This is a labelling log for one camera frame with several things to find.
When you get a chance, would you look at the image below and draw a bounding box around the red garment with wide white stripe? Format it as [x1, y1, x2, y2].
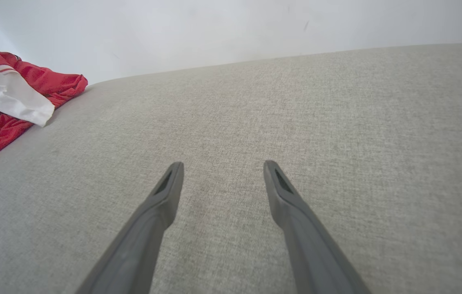
[0, 31, 89, 166]

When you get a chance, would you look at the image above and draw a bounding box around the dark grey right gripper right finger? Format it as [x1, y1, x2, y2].
[263, 160, 372, 294]

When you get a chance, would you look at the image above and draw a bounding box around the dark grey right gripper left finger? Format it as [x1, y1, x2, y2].
[76, 162, 185, 294]

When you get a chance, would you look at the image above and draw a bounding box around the grey fabric sofa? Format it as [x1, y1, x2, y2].
[0, 43, 462, 294]

